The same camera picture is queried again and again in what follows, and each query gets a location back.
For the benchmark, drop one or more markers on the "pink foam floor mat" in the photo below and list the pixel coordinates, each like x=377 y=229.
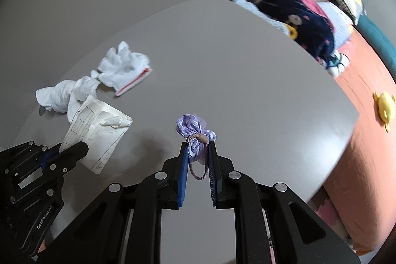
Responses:
x=332 y=220

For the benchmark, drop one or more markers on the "pink cloth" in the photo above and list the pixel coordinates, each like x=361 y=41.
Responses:
x=311 y=2

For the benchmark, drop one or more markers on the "yellow plush toy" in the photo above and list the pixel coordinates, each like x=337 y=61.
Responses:
x=386 y=109

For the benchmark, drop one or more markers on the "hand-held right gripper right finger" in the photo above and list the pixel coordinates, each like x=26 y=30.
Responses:
x=213 y=174

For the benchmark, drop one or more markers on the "orange bed sheet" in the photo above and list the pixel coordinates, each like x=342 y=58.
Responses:
x=365 y=165

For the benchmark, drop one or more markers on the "yellow scrunchie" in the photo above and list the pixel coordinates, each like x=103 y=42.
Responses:
x=292 y=32

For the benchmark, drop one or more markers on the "white glove with red trim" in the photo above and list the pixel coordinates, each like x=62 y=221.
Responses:
x=123 y=69

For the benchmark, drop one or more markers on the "light blue cloth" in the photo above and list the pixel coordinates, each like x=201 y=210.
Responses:
x=263 y=15

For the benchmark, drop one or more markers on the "checked pillow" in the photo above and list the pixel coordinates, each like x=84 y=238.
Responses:
x=348 y=1

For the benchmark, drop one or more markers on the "pale striped blanket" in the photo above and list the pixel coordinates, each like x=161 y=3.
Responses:
x=338 y=24

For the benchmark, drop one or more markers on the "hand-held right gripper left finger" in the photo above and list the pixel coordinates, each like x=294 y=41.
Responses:
x=184 y=174

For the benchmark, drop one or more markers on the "white lined paper sheet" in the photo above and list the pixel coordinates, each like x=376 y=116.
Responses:
x=96 y=134

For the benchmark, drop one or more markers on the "white twisted cloth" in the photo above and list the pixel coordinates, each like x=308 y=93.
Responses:
x=58 y=94

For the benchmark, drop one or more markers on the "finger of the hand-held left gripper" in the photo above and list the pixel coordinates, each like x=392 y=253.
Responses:
x=51 y=155
x=74 y=154

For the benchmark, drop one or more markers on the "teal cushion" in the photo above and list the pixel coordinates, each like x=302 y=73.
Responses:
x=379 y=38

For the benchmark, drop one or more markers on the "white printed cloth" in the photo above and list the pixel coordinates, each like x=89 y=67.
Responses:
x=338 y=64

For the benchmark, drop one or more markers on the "navy printed blanket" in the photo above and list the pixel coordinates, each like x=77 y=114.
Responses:
x=303 y=26

